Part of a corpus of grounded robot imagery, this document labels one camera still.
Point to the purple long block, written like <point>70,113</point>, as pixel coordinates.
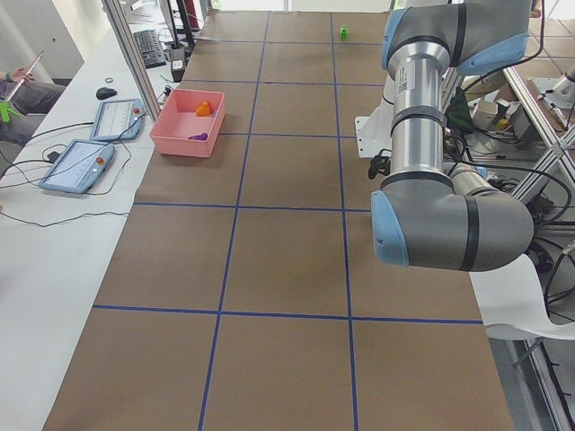
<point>199,137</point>

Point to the orange block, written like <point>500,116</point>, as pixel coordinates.
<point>203,109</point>

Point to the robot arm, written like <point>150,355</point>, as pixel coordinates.
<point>425,213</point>

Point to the pink plastic box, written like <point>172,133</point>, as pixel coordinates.
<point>177,121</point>

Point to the far blue teach pendant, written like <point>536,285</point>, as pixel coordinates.
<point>118,120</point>

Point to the blue teach pendant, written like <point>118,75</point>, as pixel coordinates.
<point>118,120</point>
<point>78,167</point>

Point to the near blue teach pendant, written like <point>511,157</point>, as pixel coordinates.
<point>78,167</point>

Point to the black computer mouse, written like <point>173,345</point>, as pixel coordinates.
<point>105,93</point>

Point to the black keyboard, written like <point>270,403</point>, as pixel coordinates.
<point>149,48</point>

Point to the white paper sheet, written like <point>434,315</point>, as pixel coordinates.
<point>511,303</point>

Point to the seated person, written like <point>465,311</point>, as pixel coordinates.
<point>32,98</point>

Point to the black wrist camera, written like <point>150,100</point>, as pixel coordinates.
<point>380,164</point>

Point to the aluminium frame post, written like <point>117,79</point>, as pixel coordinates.
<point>128,46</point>

